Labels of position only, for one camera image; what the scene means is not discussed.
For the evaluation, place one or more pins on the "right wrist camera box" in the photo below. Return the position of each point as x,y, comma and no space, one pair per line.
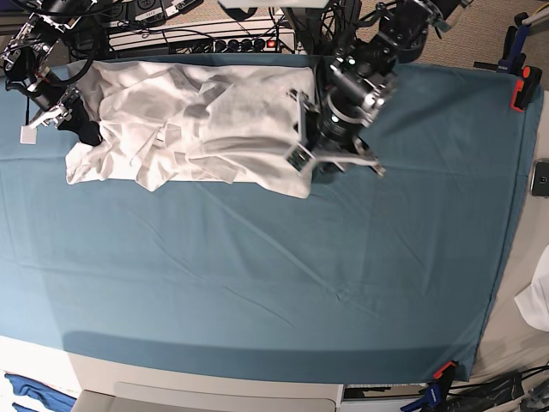
28,135

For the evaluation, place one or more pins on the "white storage bin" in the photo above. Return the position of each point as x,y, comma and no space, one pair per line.
132,397

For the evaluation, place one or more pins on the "blue clamp bottom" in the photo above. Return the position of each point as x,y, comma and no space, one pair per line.
433,396

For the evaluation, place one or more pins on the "blue clamp top right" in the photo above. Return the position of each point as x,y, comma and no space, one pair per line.
513,58

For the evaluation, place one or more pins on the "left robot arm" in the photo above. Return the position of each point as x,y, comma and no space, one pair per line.
361,81

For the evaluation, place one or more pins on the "teal table cloth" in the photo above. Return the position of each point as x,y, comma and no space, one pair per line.
368,280

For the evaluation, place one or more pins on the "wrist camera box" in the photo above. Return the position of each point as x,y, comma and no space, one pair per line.
28,135
301,159

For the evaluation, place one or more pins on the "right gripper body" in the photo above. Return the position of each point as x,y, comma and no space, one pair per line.
60,106

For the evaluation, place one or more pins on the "orange black clamp bottom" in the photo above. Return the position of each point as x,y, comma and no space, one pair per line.
446,374

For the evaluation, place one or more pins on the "small grey device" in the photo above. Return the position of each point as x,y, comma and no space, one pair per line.
539,186

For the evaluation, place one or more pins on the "blue clamp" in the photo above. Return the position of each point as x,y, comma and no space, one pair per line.
513,58
433,396

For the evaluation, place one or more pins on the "orange black clamp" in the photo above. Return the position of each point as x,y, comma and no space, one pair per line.
446,374
526,84

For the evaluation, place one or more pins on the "white cloth right edge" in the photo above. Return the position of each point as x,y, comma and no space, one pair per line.
532,302

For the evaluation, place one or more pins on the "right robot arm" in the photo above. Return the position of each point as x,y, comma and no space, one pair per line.
24,65

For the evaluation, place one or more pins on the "black power strip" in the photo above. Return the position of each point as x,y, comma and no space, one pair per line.
245,45

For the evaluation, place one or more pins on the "orange black clamp top right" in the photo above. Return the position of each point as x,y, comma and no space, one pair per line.
526,84

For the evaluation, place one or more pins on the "white T-shirt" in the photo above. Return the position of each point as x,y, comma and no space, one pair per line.
185,122

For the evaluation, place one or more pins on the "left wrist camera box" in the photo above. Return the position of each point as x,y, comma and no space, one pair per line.
301,159

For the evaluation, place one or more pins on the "blue cloth bottom left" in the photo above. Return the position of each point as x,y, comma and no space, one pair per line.
51,399

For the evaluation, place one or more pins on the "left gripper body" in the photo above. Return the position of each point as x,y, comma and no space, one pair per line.
330,129

